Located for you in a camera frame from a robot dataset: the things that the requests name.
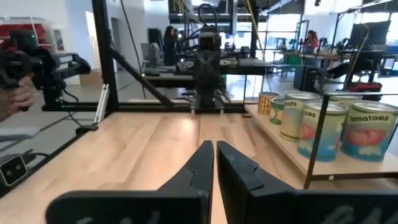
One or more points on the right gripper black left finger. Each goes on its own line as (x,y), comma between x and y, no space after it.
(174,205)

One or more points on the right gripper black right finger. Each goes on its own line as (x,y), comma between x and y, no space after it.
(280,208)

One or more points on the short orange patterned tin can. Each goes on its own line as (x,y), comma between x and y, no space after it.
(264,104)

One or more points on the short green tin can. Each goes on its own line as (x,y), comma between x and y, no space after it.
(276,112)

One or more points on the carrots label tin can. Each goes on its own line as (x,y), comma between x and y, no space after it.
(292,121)

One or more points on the tomatoes label tin can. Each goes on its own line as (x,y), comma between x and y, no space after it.
(367,137)
(334,137)

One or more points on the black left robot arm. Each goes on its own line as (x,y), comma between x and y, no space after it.
(205,101)

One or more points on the black desk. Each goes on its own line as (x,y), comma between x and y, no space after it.
(248,67)

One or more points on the person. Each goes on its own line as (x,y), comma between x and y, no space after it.
(169,46)
(311,42)

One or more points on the green bin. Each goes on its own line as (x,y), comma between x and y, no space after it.
(292,59)

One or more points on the black computer tower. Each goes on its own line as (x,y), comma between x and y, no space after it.
(306,79)

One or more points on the silver aluminium extrusion bar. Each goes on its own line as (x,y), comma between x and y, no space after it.
(102,102)

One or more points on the cardboard box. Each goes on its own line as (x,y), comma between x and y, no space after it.
(90,78)

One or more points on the red toolbox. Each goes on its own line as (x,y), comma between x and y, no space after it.
(363,87)

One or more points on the black monitor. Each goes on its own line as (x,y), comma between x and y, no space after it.
(368,34)

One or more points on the red bins storage rack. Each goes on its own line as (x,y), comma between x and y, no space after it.
(21,29)

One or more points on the person's hand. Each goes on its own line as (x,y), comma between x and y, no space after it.
(15,98)

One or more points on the black aluminium table frame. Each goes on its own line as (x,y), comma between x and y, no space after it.
(104,62)

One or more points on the black table-level camera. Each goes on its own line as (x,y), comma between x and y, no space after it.
(12,170)

